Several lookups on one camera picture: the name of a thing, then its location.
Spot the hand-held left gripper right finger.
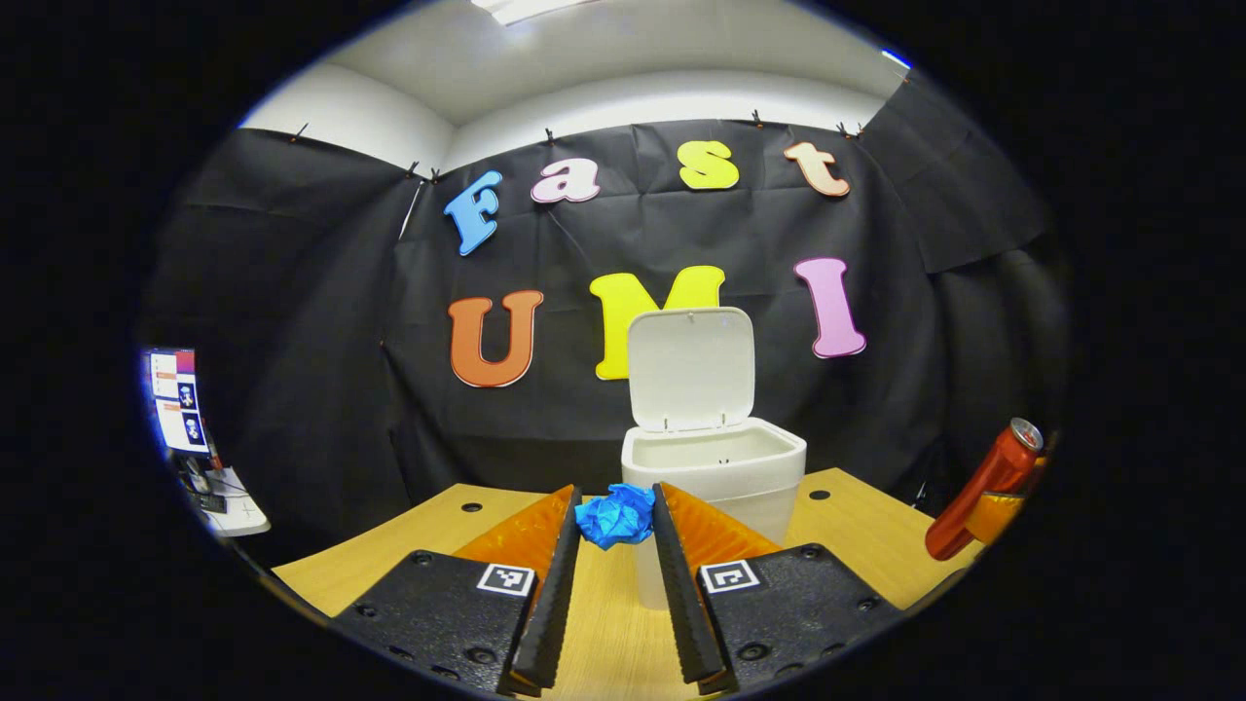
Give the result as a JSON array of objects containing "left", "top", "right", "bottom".
[{"left": 652, "top": 482, "right": 904, "bottom": 695}]

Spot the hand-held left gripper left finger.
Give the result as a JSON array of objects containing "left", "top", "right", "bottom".
[{"left": 331, "top": 485, "right": 583, "bottom": 697}]

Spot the red pop can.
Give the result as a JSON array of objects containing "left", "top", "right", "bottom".
[{"left": 925, "top": 418, "right": 1044, "bottom": 562}]

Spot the blue paper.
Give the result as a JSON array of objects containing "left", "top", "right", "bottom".
[{"left": 574, "top": 483, "right": 657, "bottom": 551}]

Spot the white desktop garbage bin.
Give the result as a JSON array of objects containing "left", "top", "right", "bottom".
[{"left": 621, "top": 307, "right": 808, "bottom": 611}]

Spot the wooden desktop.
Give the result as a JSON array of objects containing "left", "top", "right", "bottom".
[{"left": 271, "top": 467, "right": 984, "bottom": 701}]

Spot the white side table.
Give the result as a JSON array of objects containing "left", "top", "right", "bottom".
[{"left": 200, "top": 467, "right": 272, "bottom": 538}]

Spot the black backdrop cloth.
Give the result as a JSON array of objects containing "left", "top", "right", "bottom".
[{"left": 136, "top": 92, "right": 1072, "bottom": 566}]

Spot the computer monitor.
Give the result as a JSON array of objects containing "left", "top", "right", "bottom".
[{"left": 146, "top": 348, "right": 210, "bottom": 457}]

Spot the ceiling light panel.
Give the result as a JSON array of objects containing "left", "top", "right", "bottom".
[{"left": 472, "top": 0, "right": 585, "bottom": 25}]

